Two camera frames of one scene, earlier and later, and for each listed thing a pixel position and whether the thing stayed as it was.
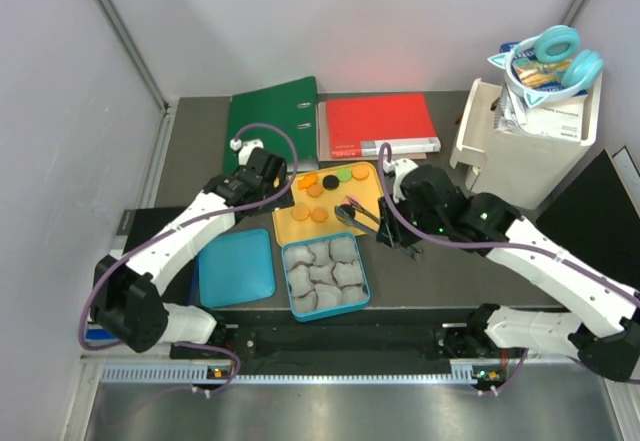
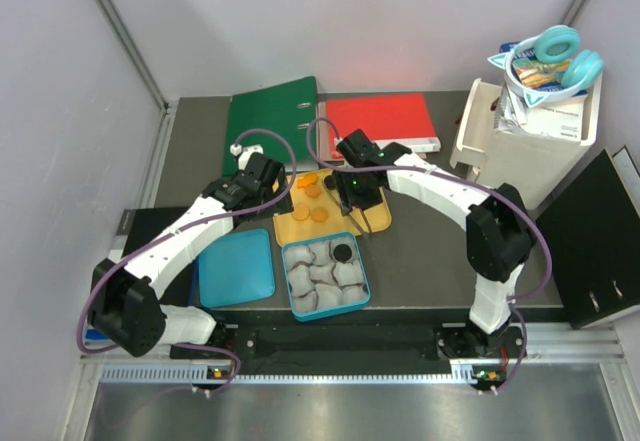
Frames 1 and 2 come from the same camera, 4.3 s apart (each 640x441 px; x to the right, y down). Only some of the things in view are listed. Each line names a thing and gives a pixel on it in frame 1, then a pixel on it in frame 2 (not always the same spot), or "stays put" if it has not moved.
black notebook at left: [138, 225] stays put
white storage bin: [520, 169] stays put
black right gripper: [393, 236] -> [349, 198]
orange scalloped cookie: [315, 190] stays put
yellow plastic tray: [317, 193] stays put
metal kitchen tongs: [362, 217] -> [331, 184]
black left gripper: [276, 204] stays put
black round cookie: [345, 213] -> [342, 252]
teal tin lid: [235, 267] stays put
